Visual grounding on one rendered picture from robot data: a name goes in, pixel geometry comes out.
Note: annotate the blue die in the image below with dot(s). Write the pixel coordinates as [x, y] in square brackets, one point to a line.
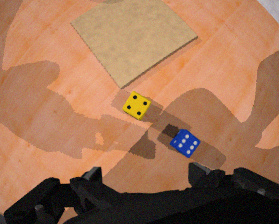
[185, 142]

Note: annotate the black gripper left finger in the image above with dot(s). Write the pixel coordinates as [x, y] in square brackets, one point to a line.
[83, 193]

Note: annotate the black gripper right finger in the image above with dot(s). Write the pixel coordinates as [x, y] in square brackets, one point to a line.
[241, 178]

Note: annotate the yellow die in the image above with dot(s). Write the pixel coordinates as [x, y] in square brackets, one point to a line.
[136, 105]

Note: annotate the tan flat mat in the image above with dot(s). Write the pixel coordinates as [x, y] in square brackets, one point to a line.
[130, 36]

